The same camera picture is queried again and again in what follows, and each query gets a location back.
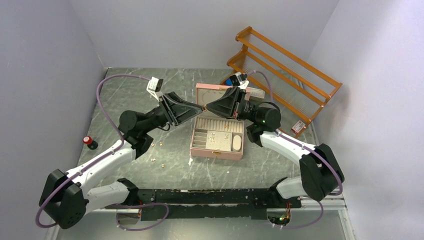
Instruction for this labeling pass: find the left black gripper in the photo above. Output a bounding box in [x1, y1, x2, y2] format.
[141, 91, 206, 134]

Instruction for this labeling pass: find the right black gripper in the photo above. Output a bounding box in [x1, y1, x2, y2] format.
[204, 86, 259, 123]

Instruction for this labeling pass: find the pink jewelry box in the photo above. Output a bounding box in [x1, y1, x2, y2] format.
[190, 83, 246, 161]

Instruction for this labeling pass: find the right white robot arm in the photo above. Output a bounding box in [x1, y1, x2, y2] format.
[204, 86, 345, 207]

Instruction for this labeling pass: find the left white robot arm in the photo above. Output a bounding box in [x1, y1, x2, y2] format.
[36, 92, 203, 229]

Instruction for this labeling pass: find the thin silver bangle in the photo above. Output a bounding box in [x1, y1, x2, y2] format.
[157, 123, 171, 132]

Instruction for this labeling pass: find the white flat carton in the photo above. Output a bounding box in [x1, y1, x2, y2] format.
[246, 87, 265, 101]

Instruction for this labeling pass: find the crystal drop earring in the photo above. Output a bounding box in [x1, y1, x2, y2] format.
[209, 131, 216, 143]

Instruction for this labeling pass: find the white oval pillow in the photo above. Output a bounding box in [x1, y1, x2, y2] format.
[231, 135, 243, 152]

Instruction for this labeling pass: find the small red white box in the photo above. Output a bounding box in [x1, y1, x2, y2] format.
[291, 120, 306, 134]

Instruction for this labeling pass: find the orange wooden rack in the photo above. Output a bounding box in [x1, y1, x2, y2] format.
[227, 26, 342, 138]

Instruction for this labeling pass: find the red emergency stop button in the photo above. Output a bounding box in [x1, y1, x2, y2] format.
[82, 135, 98, 150]

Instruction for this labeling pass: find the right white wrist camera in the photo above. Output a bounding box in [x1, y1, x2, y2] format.
[228, 72, 249, 89]

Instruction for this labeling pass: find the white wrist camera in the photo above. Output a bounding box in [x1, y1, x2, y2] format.
[146, 76, 164, 101]
[228, 72, 249, 89]

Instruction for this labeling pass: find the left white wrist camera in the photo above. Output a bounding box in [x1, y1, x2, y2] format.
[146, 76, 164, 101]

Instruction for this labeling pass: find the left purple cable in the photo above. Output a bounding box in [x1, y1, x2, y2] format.
[35, 74, 170, 232]

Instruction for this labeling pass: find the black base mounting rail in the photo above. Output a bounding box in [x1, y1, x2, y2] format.
[114, 188, 302, 221]

